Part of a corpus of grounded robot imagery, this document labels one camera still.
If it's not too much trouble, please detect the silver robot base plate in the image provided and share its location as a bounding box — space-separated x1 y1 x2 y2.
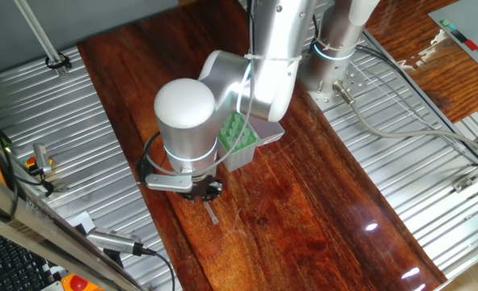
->
302 60 369 112

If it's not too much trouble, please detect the thin grey gripper cable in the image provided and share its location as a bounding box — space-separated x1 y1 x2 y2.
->
145 0 258 179

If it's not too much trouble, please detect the aluminium corner bracket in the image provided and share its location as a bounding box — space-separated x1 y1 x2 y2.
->
452 175 475 193

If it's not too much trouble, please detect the pipette tip box green rack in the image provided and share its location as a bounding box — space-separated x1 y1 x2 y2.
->
216 112 259 173

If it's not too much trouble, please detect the silver ribbed camera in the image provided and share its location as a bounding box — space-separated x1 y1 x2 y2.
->
85 226 145 256

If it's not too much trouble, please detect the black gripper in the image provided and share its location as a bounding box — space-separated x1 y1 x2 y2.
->
180 175 224 203

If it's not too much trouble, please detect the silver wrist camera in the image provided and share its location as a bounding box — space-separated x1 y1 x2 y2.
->
144 172 194 193

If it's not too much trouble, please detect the metal frame beam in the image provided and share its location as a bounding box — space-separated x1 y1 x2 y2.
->
0 165 142 291

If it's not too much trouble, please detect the grey cable with metal connector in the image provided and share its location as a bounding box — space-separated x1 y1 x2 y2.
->
332 79 478 161

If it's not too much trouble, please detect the silver tripod pole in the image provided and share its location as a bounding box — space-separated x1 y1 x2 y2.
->
14 0 68 78

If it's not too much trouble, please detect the orange emergency stop box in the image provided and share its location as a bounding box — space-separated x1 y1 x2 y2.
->
60 272 104 291

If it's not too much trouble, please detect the grey board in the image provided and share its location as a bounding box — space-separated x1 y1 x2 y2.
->
427 0 478 82

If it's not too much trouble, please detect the glossy wood grain board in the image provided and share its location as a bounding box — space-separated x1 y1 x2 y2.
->
76 0 448 291

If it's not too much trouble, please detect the black keyboard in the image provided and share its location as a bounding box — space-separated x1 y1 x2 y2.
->
0 226 56 291

